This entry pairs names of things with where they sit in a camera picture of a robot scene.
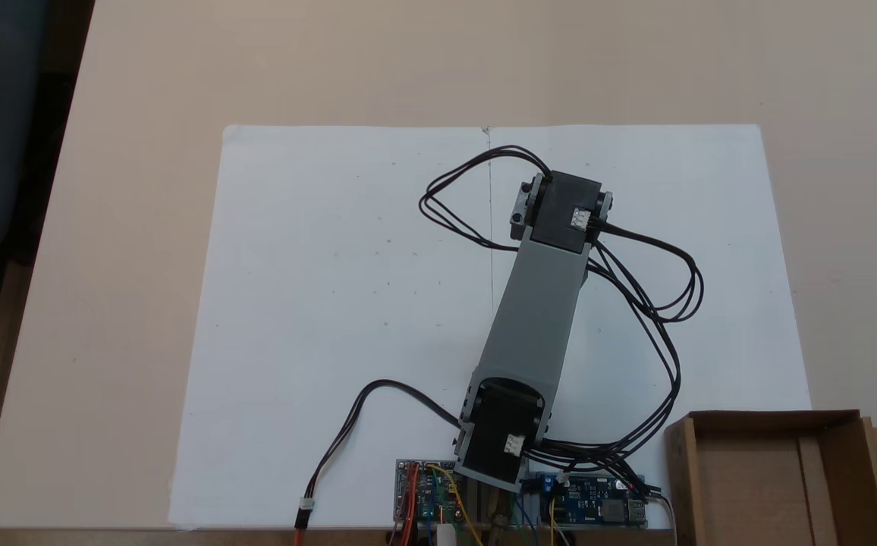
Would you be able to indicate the blue power circuit board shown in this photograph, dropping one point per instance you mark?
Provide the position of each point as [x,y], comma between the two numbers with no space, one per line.
[598,504]

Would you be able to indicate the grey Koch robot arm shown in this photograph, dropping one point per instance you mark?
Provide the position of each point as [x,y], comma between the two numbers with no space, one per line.
[537,311]

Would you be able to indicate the brown cardboard box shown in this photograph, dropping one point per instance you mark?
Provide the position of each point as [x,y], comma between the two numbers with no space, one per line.
[772,485]

